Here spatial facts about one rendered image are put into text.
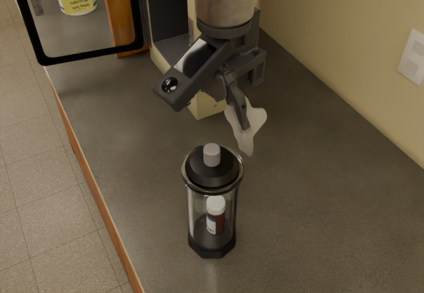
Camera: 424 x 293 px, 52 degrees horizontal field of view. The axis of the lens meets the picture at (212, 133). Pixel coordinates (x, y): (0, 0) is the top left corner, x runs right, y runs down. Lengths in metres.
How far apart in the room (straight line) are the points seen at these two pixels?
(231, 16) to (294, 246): 0.54
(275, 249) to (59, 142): 1.81
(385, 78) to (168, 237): 0.66
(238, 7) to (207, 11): 0.04
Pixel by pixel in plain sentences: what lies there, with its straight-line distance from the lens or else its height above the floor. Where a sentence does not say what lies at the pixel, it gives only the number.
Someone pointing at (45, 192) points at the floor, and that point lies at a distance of 2.33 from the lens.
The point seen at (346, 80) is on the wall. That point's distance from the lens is 1.29.
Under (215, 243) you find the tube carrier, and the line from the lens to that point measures 0.86.
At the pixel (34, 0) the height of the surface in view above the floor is 1.20.
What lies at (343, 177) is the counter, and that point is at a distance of 1.06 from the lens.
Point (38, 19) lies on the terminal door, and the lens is 1.27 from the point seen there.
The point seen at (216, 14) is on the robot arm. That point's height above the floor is 1.46.
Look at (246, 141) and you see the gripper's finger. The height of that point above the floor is 1.28.
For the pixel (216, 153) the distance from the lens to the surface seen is 0.70.
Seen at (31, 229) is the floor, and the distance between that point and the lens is 2.22.
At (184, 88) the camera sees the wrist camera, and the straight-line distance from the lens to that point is 0.55.
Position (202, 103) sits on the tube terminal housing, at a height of 0.99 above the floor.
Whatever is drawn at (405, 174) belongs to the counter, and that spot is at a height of 0.94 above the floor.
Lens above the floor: 1.73
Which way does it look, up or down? 45 degrees down
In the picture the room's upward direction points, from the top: straight up
